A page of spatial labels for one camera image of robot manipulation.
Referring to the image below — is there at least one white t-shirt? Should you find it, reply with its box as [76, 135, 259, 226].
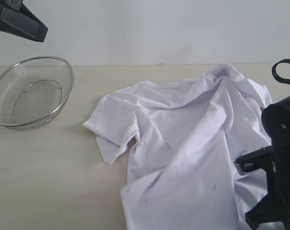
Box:
[83, 64, 272, 230]

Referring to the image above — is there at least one metal mesh basket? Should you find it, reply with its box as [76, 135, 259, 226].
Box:
[0, 56, 74, 130]

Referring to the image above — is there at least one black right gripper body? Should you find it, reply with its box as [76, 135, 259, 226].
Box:
[261, 96, 290, 221]

